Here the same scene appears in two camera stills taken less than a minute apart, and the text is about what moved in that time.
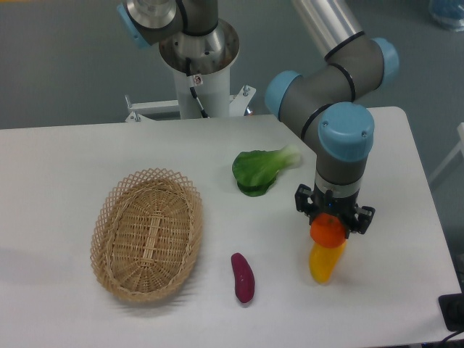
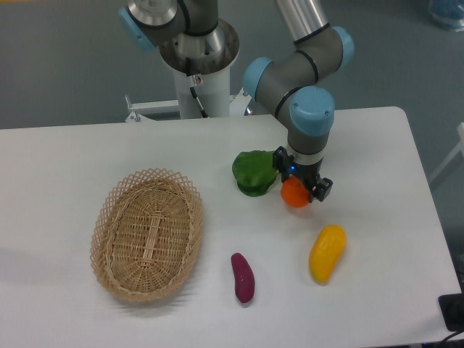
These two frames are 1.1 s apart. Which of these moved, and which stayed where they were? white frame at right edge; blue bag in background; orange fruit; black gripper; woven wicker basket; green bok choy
Moved: black gripper; orange fruit
Stayed: green bok choy; woven wicker basket; white frame at right edge; blue bag in background
